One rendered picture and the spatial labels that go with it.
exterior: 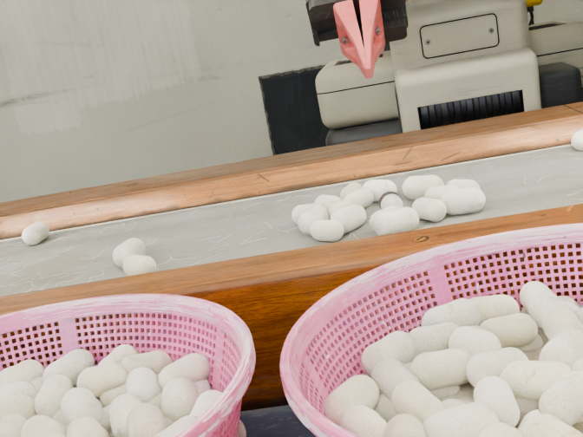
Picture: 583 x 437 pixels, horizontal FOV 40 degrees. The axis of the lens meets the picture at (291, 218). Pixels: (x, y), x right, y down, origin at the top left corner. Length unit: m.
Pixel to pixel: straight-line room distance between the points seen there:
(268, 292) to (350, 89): 1.11
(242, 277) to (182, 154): 2.37
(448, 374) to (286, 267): 0.15
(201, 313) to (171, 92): 2.40
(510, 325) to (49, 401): 0.26
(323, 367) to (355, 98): 1.21
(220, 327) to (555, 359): 0.18
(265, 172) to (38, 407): 0.47
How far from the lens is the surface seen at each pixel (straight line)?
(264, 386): 0.54
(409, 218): 0.62
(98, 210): 0.91
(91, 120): 2.95
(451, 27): 1.33
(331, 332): 0.43
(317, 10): 0.84
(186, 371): 0.46
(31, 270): 0.77
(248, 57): 2.78
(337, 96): 1.59
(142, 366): 0.48
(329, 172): 0.86
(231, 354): 0.43
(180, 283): 0.53
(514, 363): 0.40
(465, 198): 0.65
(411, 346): 0.43
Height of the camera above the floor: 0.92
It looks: 14 degrees down
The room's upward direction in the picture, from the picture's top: 11 degrees counter-clockwise
